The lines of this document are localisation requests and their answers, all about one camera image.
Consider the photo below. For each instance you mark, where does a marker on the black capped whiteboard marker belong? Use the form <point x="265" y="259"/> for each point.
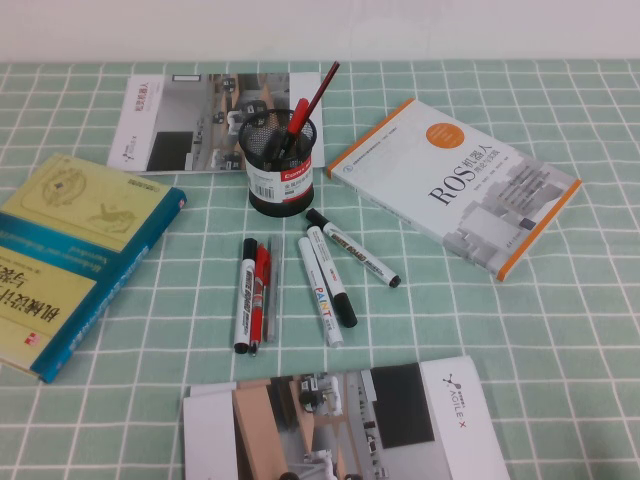
<point x="355" y="250"/>
<point x="246" y="295"/>

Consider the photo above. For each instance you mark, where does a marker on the black mesh pen holder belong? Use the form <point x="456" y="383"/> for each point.
<point x="280" y="200"/>

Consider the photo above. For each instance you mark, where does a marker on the grey transparent pen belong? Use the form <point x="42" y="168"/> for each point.
<point x="273" y="290"/>

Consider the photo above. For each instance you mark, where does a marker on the red gel pen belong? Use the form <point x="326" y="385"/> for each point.
<point x="259" y="300"/>

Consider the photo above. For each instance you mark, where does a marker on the red capped marker pen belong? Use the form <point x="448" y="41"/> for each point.
<point x="298" y="117"/>

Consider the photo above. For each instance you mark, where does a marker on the white marker with black end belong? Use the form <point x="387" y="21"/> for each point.
<point x="330" y="270"/>

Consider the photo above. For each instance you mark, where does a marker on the white paint marker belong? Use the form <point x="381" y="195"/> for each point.
<point x="320" y="295"/>

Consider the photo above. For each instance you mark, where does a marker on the white orange ROS book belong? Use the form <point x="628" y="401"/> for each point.
<point x="450" y="165"/>

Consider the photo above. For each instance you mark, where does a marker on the dark red thin pencil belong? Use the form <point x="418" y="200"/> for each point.
<point x="325" y="82"/>

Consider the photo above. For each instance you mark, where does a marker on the AgileX photo brochure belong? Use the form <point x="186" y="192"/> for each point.
<point x="175" y="125"/>
<point x="350" y="430"/>

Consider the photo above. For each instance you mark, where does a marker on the yellow and teal book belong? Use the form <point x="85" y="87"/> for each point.
<point x="75" y="250"/>

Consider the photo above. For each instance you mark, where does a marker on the green checked tablecloth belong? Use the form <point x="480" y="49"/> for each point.
<point x="550" y="350"/>

